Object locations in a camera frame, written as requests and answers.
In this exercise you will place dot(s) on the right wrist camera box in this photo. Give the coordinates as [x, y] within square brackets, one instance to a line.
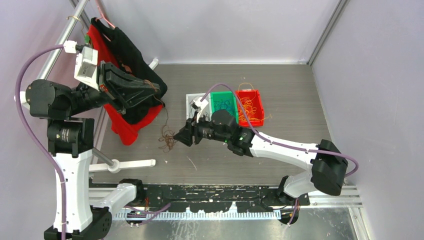
[199, 105]

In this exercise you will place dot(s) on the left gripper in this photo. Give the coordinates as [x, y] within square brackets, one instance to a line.
[122, 96]

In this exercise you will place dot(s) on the green hanger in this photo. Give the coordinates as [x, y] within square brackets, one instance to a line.
[87, 40]

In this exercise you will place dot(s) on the white plastic bin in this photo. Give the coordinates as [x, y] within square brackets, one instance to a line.
[191, 111]

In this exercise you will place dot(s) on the red plastic bin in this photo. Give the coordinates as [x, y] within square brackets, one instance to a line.
[251, 108]

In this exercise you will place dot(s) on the metal clothes rack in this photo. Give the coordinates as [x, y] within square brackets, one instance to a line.
[109, 159]

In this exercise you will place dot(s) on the green plastic bin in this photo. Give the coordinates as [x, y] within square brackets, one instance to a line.
[224, 100]

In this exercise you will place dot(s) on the black shirt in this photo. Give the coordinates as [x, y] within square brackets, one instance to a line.
[130, 60]

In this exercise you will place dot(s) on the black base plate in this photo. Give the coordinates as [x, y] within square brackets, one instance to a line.
[211, 198]

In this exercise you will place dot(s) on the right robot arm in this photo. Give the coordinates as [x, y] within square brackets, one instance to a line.
[324, 166]

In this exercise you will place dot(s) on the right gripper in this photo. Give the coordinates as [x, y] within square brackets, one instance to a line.
[186, 133]

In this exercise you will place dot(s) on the red shirt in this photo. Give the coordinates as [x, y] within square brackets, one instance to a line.
[127, 132]

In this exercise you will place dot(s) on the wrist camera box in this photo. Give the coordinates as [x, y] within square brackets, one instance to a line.
[199, 105]
[86, 66]

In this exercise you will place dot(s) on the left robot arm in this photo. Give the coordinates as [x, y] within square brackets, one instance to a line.
[77, 218]

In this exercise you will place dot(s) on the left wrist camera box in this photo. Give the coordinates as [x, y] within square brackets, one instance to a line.
[86, 66]

